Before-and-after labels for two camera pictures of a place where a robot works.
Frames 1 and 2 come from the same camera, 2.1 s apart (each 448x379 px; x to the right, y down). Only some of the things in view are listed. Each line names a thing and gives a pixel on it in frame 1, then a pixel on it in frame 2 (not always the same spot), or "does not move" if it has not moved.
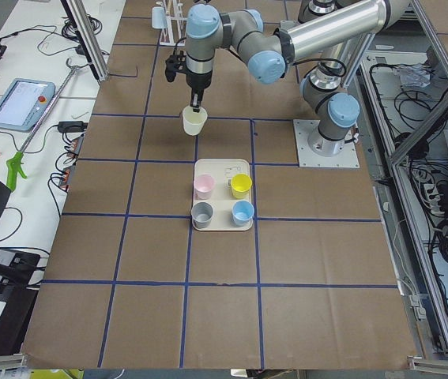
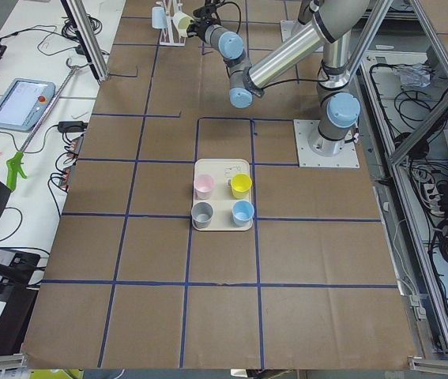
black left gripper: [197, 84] to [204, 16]
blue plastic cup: [159, 17] does not move
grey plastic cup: [201, 214] does not move
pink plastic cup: [203, 185] does not move
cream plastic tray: [222, 198] does not move
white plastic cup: [193, 121] to [182, 21]
